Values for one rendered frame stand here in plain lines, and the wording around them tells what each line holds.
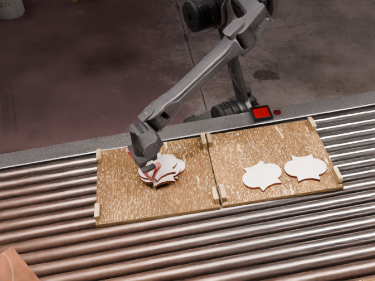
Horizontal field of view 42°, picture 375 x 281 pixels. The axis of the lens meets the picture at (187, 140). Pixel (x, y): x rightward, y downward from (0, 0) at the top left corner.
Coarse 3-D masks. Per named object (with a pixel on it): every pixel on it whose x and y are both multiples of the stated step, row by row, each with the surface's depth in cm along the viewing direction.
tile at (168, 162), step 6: (162, 156) 171; (168, 156) 171; (174, 156) 171; (150, 162) 170; (156, 162) 169; (162, 162) 169; (168, 162) 169; (174, 162) 169; (162, 168) 167; (168, 168) 167; (150, 174) 165; (162, 174) 165; (168, 174) 166; (156, 180) 163
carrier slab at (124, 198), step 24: (168, 144) 183; (192, 144) 181; (120, 168) 175; (192, 168) 172; (120, 192) 167; (144, 192) 166; (168, 192) 165; (192, 192) 164; (120, 216) 159; (144, 216) 158; (168, 216) 159
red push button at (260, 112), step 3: (258, 108) 195; (261, 108) 195; (264, 108) 194; (255, 111) 194; (258, 111) 194; (261, 111) 193; (264, 111) 193; (267, 111) 193; (255, 114) 192; (258, 114) 192; (261, 114) 192; (264, 114) 192; (267, 114) 192; (255, 117) 191; (258, 117) 191; (261, 117) 191
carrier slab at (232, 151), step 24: (216, 144) 180; (240, 144) 179; (264, 144) 178; (288, 144) 177; (312, 144) 176; (216, 168) 171; (240, 168) 170; (240, 192) 162; (264, 192) 161; (288, 192) 161; (312, 192) 161
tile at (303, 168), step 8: (296, 160) 169; (304, 160) 169; (312, 160) 169; (320, 160) 168; (288, 168) 167; (296, 168) 167; (304, 168) 166; (312, 168) 166; (320, 168) 166; (296, 176) 164; (304, 176) 164; (312, 176) 163
